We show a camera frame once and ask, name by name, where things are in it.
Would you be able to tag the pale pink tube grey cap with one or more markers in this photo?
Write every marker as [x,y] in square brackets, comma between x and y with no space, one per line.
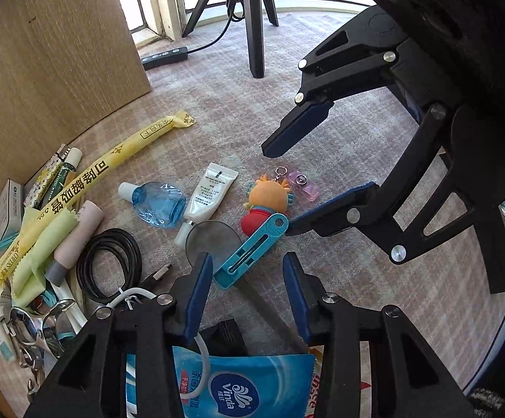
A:
[78,235]

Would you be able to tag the metal keyring bunch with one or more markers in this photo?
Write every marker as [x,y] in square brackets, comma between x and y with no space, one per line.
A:
[30,331]

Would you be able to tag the white cosmetic tube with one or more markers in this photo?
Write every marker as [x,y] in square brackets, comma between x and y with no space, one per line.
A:
[209,191]

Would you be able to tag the small teal white box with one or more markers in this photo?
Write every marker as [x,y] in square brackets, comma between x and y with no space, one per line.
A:
[8,213]

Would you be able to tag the pink plaid tablecloth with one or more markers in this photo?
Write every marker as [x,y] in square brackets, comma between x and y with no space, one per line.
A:
[365,296]

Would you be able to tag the blue wet wipes packet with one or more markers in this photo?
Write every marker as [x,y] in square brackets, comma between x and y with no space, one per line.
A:
[243,383]

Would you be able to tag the red white creamer sachet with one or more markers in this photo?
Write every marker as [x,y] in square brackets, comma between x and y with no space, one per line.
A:
[314,383]

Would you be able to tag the long yellow straw packet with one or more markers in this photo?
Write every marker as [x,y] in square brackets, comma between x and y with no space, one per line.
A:
[117,156]

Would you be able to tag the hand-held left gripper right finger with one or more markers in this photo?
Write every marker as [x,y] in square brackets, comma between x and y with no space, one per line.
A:
[298,300]

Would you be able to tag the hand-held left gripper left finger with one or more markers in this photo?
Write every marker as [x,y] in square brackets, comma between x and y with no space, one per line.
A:
[198,300]

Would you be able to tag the black inline switch box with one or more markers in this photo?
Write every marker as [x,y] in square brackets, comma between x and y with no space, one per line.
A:
[165,57]

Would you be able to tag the large light wooden board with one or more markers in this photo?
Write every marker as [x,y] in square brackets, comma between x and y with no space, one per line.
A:
[52,65]

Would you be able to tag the blue plastic clothespin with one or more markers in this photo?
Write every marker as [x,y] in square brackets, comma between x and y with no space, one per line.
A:
[252,248]

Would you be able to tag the white window frame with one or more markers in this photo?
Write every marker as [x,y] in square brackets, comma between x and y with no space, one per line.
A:
[165,0]

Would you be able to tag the clear blue small bottle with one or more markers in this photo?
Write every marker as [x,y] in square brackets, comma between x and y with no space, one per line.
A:
[156,204]

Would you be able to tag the light green cleaning cloth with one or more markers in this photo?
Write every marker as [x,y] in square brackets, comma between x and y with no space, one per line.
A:
[43,248]

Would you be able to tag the black tripod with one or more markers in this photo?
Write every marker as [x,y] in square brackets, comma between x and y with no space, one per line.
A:
[254,21]

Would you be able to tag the pink transparent key tag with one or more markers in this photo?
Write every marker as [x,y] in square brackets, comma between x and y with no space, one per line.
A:
[304,187]

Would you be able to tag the green patterned slim box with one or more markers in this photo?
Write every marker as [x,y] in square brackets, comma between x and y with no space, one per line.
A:
[45,174]

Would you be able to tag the green white lip balm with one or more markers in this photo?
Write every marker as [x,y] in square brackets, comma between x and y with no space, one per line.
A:
[63,174]

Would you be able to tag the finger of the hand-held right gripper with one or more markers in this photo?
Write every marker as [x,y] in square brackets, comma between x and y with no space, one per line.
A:
[296,130]
[335,211]

